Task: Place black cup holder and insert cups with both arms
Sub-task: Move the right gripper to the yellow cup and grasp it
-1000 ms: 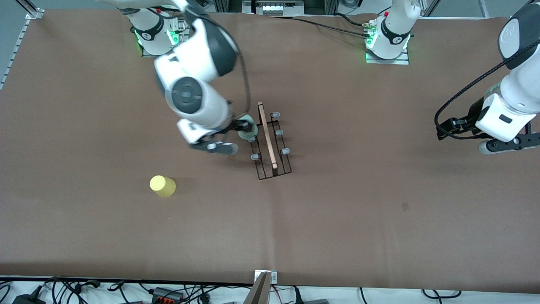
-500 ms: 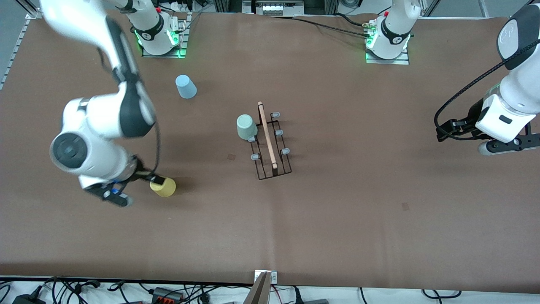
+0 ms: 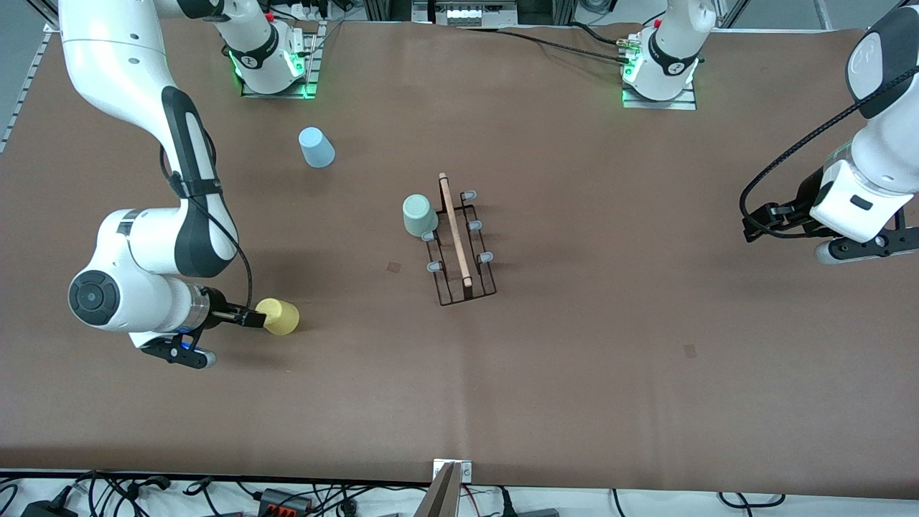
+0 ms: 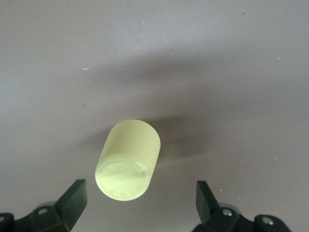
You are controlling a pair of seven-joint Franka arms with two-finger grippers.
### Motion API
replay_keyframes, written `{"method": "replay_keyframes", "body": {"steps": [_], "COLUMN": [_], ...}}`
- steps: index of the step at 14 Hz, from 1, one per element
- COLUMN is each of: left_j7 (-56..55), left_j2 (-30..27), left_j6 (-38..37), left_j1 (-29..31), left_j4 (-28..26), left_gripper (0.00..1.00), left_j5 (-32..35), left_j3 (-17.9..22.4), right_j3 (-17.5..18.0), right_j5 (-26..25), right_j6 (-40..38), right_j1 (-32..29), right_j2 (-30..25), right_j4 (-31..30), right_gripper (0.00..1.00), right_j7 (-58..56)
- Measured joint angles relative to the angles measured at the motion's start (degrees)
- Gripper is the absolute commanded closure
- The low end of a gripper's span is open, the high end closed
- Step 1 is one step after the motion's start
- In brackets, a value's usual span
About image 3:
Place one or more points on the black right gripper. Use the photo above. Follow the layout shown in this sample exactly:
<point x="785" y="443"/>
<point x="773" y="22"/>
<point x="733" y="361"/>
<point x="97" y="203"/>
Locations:
<point x="218" y="307"/>

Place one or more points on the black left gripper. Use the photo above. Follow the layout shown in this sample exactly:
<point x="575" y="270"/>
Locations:
<point x="803" y="202"/>

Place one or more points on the yellow plastic cup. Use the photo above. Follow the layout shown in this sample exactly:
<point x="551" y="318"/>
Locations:
<point x="281" y="319"/>

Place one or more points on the pale green plastic cup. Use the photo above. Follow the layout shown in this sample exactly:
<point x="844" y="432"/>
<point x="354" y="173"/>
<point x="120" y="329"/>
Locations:
<point x="418" y="215"/>

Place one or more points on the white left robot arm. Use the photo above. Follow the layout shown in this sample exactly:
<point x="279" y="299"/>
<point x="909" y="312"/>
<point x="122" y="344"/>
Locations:
<point x="883" y="143"/>

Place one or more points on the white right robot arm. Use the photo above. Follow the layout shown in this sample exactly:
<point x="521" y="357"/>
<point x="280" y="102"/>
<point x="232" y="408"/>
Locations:
<point x="122" y="57"/>

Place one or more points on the light blue plastic cup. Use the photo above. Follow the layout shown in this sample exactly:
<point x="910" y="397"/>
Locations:
<point x="317" y="149"/>

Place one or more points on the black orange connector box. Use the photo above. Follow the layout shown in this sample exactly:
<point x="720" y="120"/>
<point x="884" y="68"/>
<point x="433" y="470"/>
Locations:
<point x="283" y="501"/>

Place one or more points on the brown table mat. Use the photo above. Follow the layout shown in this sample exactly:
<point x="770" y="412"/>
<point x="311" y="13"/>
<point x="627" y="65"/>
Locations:
<point x="574" y="359"/>

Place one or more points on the black power adapter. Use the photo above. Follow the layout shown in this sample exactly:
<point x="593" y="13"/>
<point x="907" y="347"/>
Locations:
<point x="47" y="510"/>

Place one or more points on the white power strip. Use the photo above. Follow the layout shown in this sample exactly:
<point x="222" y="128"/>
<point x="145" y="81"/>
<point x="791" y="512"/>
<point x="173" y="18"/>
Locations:
<point x="309" y="8"/>
<point x="474" y="14"/>

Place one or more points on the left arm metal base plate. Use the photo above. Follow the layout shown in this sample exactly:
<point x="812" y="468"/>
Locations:
<point x="682" y="104"/>

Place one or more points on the camera mount post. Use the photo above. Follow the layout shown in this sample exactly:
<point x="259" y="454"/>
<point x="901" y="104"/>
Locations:
<point x="441" y="499"/>

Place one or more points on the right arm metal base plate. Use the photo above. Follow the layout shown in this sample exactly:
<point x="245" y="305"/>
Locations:
<point x="312" y="57"/>

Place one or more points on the aluminium frame rail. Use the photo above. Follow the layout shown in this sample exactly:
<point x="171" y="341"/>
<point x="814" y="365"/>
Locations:
<point x="21" y="93"/>

